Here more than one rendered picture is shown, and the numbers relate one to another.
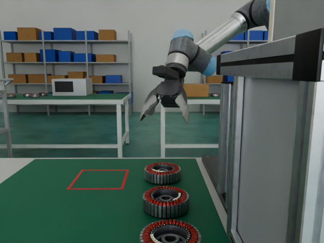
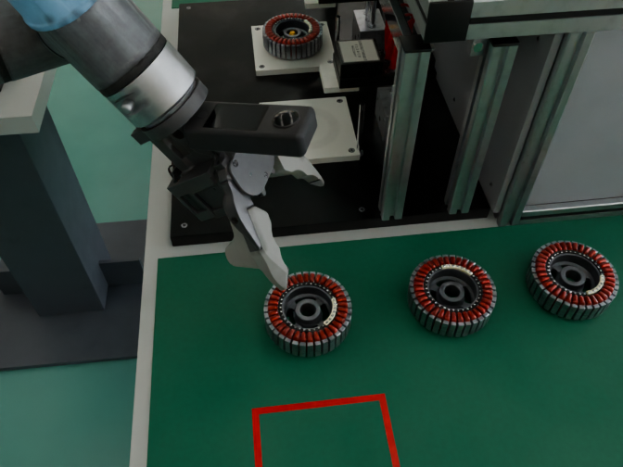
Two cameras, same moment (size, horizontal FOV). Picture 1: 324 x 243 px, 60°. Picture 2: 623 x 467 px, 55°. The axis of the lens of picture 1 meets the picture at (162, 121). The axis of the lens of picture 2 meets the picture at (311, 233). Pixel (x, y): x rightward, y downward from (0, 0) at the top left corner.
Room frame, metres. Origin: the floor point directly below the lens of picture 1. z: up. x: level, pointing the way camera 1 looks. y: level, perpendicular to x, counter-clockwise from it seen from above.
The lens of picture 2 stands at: (0.87, 0.41, 1.43)
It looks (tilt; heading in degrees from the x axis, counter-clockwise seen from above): 50 degrees down; 264
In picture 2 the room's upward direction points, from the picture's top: straight up
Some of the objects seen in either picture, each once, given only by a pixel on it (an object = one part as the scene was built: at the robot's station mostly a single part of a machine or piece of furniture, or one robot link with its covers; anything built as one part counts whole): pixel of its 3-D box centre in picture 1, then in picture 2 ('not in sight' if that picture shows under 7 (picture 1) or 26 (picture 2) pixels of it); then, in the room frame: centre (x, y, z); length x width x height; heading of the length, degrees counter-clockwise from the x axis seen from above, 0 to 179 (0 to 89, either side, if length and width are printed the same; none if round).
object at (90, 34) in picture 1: (87, 36); not in sight; (7.03, 1.79, 1.89); 0.42 x 0.42 x 0.21; 88
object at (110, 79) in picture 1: (114, 78); not in sight; (7.04, 1.19, 0.87); 0.42 x 0.36 x 0.19; 2
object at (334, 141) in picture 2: not in sight; (307, 130); (0.79, -0.35, 0.78); 0.15 x 0.15 x 0.01; 0
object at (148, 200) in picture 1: (165, 200); (451, 294); (0.64, -0.01, 0.77); 0.11 x 0.11 x 0.04
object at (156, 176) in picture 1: (162, 172); (308, 312); (0.83, 0.00, 0.77); 0.11 x 0.11 x 0.04
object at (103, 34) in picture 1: (107, 35); not in sight; (7.05, 1.31, 1.90); 0.40 x 0.36 x 0.24; 2
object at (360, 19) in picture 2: not in sight; (368, 31); (0.65, -0.59, 0.80); 0.08 x 0.05 x 0.06; 90
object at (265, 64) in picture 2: not in sight; (292, 47); (0.79, -0.59, 0.78); 0.15 x 0.15 x 0.01; 0
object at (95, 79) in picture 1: (95, 79); not in sight; (7.04, 1.65, 0.86); 0.42 x 0.40 x 0.17; 90
